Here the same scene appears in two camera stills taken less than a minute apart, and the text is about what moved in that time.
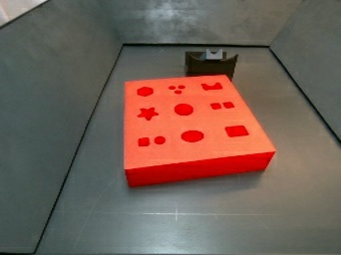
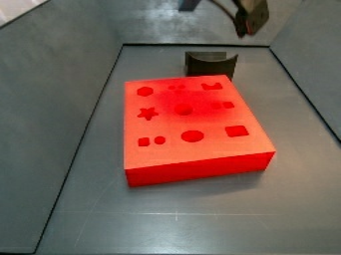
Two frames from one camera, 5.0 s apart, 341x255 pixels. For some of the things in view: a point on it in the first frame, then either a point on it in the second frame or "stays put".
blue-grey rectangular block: [212, 56] to [187, 5]
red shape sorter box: [189, 130] stays put
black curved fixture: [197, 67] stays put
